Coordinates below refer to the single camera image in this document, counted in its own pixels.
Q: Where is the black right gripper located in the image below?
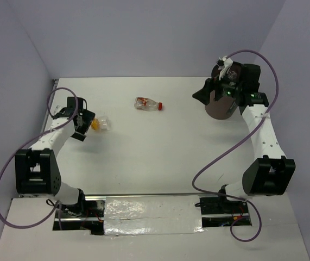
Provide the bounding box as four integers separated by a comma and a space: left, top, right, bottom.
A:
193, 67, 244, 105

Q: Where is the yellow cap orange label bottle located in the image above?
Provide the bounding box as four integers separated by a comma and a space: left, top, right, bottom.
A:
90, 116, 111, 132

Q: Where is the red cap clear bottle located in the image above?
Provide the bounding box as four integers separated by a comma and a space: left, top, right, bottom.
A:
134, 97, 163, 111

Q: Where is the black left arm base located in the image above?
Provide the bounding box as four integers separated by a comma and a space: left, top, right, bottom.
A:
53, 189, 105, 235

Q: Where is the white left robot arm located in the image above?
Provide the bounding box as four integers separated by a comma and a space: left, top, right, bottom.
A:
15, 96, 95, 217

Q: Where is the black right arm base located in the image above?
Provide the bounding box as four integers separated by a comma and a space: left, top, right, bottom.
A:
195, 196, 249, 215

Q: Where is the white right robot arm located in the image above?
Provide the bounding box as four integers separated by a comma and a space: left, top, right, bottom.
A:
193, 62, 296, 213

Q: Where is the brown plastic waste bin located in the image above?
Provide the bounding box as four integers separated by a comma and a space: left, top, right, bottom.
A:
205, 62, 242, 120

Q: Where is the white foil covered front board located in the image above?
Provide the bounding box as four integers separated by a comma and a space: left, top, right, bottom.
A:
0, 196, 309, 260

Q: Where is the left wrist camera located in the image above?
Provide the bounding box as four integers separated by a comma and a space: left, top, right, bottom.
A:
52, 105, 63, 117

